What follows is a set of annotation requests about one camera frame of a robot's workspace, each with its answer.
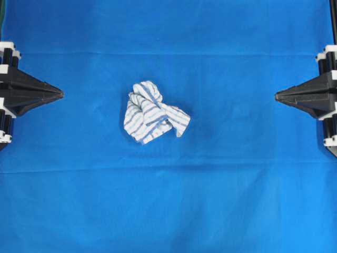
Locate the black frame post right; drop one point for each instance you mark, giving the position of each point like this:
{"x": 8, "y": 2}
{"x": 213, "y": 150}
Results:
{"x": 333, "y": 19}

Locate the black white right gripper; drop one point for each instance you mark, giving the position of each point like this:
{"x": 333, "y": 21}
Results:
{"x": 321, "y": 107}

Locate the white blue striped towel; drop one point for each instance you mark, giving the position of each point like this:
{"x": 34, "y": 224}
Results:
{"x": 147, "y": 117}

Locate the blue table cloth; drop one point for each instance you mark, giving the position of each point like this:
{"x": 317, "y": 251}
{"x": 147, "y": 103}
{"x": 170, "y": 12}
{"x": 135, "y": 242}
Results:
{"x": 249, "y": 174}

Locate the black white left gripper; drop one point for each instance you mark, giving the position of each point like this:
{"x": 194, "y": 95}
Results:
{"x": 17, "y": 103}

